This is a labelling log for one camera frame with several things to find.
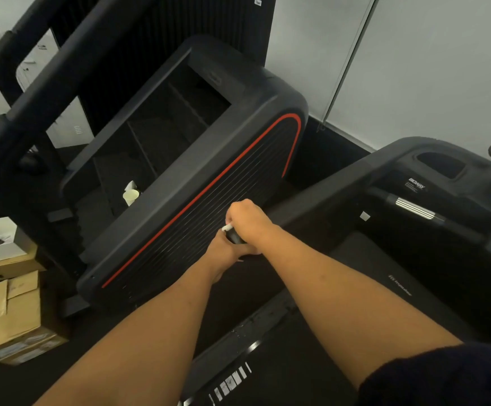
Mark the person's right hand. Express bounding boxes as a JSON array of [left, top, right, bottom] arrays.
[[225, 199, 277, 250]]

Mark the person's left hand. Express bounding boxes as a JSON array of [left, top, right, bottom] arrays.
[[200, 229, 258, 285]]

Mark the black marker with white cap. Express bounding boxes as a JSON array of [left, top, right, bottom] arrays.
[[221, 223, 247, 246]]

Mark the person's right forearm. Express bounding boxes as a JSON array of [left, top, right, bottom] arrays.
[[254, 225, 464, 389]]

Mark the person's left forearm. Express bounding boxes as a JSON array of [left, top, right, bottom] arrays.
[[33, 260, 217, 406]]

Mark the black stair climber machine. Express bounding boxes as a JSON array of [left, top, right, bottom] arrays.
[[0, 0, 309, 319]]

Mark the black treadmill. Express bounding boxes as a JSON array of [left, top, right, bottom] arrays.
[[178, 124, 491, 406]]

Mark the white locker cabinet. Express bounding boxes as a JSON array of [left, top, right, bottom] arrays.
[[0, 29, 95, 149]]

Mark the flat brown cardboard box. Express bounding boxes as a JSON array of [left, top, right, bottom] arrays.
[[0, 248, 45, 284]]

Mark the person's dark sleeve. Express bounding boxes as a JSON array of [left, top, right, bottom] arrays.
[[357, 341, 491, 406]]

